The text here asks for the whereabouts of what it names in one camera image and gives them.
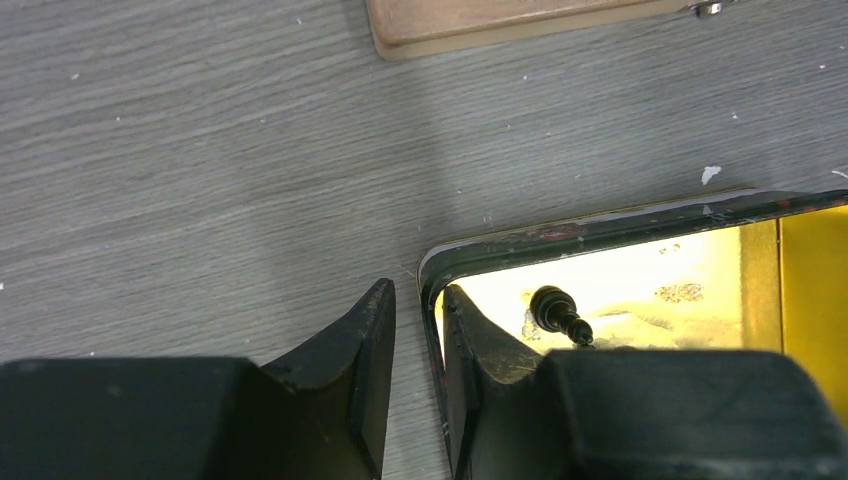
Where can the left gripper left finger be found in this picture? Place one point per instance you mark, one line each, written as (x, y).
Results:
(317, 412)

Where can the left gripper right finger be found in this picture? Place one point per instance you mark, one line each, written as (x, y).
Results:
(628, 413)

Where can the gold metal tray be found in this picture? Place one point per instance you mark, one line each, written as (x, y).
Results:
(739, 270)

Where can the wooden chess board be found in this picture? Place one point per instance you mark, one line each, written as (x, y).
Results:
(404, 29)

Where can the black chess piece in tray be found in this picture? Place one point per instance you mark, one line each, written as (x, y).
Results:
(555, 311)

